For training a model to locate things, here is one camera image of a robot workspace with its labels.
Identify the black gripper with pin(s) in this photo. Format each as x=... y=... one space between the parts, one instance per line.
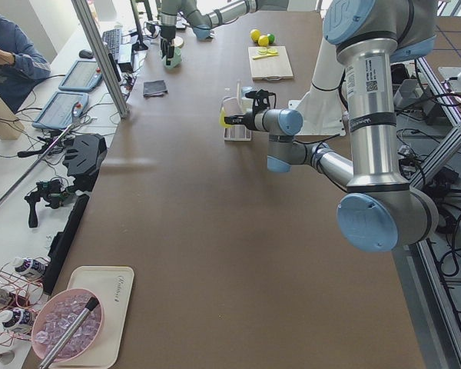
x=248 y=118
x=166 y=38

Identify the green plastic cup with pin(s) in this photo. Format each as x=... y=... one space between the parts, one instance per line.
x=175 y=60

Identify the pink plastic cup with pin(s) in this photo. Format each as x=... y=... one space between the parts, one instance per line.
x=231 y=106

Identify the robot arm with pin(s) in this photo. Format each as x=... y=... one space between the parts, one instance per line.
x=202 y=24
x=381 y=209

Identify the yellow plastic cup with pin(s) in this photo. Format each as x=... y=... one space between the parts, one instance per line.
x=222 y=119

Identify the grey folded cloth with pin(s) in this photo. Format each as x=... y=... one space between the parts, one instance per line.
x=154 y=88

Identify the black keyboard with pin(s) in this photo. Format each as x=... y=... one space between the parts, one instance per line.
x=112 y=39

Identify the wooden cutting board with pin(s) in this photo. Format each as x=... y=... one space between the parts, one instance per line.
x=273 y=68

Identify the yellow plastic knife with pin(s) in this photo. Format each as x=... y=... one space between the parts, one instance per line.
x=268 y=55

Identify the computer mouse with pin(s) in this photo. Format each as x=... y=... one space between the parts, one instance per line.
x=85 y=54

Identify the whole yellow lemon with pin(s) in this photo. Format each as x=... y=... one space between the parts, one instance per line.
x=263 y=40

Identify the teach pendant tablet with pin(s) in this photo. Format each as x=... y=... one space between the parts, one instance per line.
x=61 y=110
x=83 y=76

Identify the person in dark clothes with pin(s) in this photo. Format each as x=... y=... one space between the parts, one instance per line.
x=22 y=66

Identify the beige plastic tray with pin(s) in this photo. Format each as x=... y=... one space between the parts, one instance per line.
x=112 y=287

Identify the pink bowl of ice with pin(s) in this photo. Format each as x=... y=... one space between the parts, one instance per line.
x=58 y=315

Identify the white wire cup holder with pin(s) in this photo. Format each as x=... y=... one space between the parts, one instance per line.
x=237 y=132

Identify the aluminium frame post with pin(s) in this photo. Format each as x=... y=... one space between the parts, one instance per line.
x=93 y=36

